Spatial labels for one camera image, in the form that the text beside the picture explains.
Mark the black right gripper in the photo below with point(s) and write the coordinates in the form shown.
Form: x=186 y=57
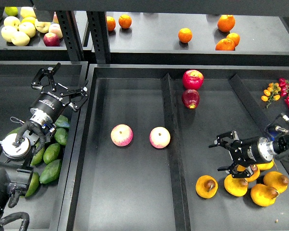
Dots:
x=244 y=153

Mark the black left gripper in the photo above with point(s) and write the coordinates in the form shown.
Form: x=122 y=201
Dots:
x=50 y=102

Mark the green avocado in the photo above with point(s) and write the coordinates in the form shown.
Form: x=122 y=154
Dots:
x=51 y=172
x=14 y=131

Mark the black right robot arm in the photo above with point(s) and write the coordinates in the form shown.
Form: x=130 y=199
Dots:
x=275 y=143

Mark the yellow pear upper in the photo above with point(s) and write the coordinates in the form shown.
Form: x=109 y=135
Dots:
x=254 y=174

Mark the green avocado lone bottom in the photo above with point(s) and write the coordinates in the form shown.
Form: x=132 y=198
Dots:
x=34 y=184

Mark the red apple on shelf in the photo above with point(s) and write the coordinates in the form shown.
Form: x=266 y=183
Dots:
x=51 y=40

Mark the pale yellow apple front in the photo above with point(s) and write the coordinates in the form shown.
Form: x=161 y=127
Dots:
x=20 y=38

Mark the pale yellow apple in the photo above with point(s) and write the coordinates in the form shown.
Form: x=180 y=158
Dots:
x=7 y=33
x=20 y=38

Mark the dark red apple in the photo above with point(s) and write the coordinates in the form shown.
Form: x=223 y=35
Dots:
x=191 y=98

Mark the orange cherry tomato bunch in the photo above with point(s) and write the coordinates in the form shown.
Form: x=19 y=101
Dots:
x=271 y=94

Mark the pink apple right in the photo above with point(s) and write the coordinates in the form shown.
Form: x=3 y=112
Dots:
x=159 y=137

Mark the pink apple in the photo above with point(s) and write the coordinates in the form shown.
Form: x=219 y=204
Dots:
x=159 y=137
x=121 y=135

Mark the pale yellow apple left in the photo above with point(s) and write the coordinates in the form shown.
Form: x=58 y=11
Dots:
x=7 y=33

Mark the pink apple left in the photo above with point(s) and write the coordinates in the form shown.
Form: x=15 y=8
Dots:
x=121 y=135

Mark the orange far left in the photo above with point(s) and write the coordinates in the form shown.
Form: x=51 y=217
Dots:
x=111 y=23

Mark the red cherry tomato bunch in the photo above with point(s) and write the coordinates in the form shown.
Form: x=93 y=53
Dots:
x=284 y=88

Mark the bright red apple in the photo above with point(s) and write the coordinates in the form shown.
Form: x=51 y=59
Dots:
x=192 y=79

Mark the green lime on shelf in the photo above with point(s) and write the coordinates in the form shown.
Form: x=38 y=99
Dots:
x=11 y=11

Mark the black center tray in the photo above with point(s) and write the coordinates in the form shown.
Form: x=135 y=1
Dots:
x=141 y=188

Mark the black tray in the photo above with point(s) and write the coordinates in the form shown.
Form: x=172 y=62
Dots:
x=141 y=188
x=53 y=206

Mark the orange front right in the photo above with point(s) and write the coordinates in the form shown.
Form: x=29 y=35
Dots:
x=225 y=45

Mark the orange right small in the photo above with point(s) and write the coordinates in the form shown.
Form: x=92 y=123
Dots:
x=234 y=37

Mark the black left tray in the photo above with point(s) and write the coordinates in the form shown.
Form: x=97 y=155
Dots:
x=53 y=206

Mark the orange middle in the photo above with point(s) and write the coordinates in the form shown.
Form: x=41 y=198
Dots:
x=185 y=35

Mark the black shelf post left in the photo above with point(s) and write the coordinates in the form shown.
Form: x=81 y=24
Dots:
x=69 y=28

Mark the black shelf post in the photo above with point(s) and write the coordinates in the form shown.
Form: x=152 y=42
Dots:
x=69 y=28
x=99 y=33

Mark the black shelf post right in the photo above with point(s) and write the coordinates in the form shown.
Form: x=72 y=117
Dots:
x=99 y=33

